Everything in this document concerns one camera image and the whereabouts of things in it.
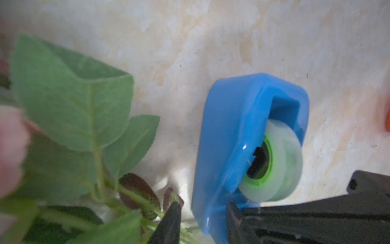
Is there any blue tape dispenser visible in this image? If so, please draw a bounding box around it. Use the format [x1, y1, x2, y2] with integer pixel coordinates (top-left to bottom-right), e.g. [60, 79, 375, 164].
[192, 73, 310, 244]

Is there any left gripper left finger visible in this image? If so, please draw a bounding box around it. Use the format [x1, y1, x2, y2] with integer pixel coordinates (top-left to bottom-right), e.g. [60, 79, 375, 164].
[148, 202, 181, 244]

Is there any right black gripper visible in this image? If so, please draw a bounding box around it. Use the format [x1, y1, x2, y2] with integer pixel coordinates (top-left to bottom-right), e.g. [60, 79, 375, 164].
[243, 170, 390, 244]

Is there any artificial flower bouquet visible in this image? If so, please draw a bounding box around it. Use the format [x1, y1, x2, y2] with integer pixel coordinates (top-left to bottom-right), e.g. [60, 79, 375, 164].
[1, 33, 183, 244]

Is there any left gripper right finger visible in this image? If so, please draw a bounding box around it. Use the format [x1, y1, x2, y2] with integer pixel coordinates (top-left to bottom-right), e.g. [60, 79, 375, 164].
[226, 202, 259, 244]

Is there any orange plastic bowl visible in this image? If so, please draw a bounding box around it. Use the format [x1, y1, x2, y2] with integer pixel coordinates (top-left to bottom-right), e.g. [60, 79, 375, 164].
[385, 110, 390, 132]

